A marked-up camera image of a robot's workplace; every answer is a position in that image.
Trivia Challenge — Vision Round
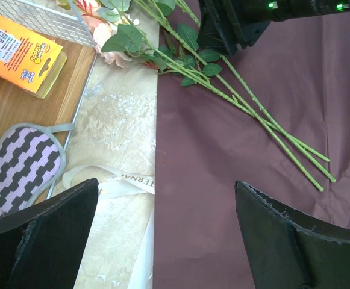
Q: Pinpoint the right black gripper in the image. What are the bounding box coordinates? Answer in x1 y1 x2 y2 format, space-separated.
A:
197 0 350 57

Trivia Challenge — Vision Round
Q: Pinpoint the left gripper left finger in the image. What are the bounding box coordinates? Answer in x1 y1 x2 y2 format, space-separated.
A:
0 178 99 288

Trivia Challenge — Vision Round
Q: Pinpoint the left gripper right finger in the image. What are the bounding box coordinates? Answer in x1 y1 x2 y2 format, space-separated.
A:
235 181 350 288

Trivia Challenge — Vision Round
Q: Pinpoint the pink flower bunch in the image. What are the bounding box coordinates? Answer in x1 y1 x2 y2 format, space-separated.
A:
56 1 336 191

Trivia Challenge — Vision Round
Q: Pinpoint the white printed ribbon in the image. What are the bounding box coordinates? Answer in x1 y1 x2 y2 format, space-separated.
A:
58 165 155 288

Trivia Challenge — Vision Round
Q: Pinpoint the red wrapping paper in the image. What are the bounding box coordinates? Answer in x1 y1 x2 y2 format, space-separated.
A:
153 13 350 288

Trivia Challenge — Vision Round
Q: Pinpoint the purple wavy cloth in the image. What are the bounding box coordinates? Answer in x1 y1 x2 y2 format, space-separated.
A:
0 123 75 218

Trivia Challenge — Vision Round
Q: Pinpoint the orange blister pack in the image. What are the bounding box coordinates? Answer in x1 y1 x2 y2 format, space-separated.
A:
0 15 67 99

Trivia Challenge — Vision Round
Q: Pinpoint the white wire wooden shelf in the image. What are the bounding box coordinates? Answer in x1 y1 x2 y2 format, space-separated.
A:
0 0 99 205

